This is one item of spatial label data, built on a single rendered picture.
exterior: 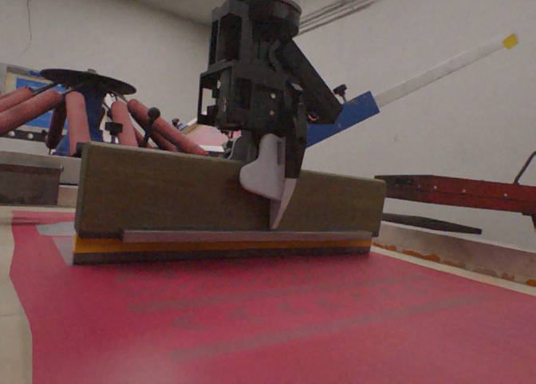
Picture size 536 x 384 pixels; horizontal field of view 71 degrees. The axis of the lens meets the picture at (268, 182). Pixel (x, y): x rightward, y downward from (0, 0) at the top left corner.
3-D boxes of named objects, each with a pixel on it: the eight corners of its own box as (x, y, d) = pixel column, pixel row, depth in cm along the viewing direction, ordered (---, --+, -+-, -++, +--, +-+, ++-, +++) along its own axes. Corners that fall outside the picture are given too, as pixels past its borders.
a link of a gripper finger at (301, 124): (264, 181, 38) (263, 98, 39) (278, 182, 39) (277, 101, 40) (293, 176, 34) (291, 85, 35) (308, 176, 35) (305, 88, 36)
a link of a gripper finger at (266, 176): (230, 230, 35) (229, 133, 36) (280, 228, 38) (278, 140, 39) (248, 230, 32) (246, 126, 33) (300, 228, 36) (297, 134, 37)
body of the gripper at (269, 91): (194, 131, 38) (202, 13, 38) (262, 140, 43) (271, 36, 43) (230, 127, 32) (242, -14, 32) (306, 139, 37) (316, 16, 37)
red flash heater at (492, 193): (503, 212, 167) (506, 185, 167) (604, 226, 121) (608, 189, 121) (371, 199, 161) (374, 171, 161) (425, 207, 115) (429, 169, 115)
